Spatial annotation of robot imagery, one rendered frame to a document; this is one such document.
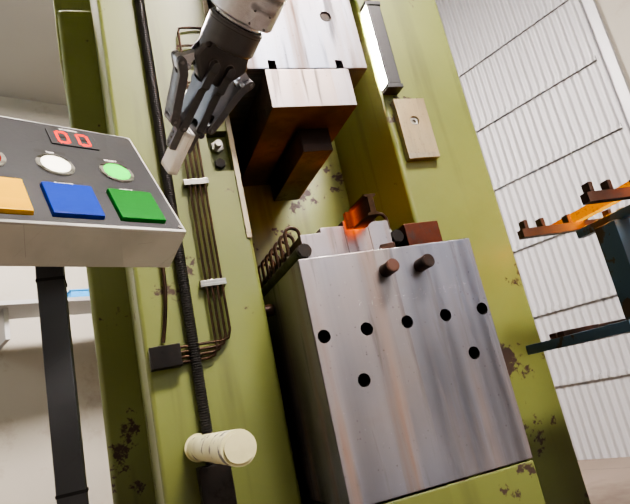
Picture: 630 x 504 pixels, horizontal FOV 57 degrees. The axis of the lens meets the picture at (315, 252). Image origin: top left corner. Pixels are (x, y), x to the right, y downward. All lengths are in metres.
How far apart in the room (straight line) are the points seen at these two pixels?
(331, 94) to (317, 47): 0.12
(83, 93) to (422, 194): 1.06
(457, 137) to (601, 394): 2.59
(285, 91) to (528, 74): 3.06
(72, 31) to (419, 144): 1.14
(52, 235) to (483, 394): 0.81
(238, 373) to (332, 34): 0.79
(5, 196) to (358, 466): 0.70
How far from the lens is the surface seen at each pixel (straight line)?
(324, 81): 1.36
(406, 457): 1.10
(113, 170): 1.04
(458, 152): 1.60
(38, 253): 0.90
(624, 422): 3.93
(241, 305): 1.25
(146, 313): 1.22
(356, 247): 1.20
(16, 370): 5.04
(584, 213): 1.45
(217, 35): 0.80
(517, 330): 1.51
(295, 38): 1.40
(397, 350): 1.11
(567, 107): 4.04
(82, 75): 1.97
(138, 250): 0.95
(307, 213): 1.73
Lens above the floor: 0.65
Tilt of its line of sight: 15 degrees up
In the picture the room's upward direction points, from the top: 12 degrees counter-clockwise
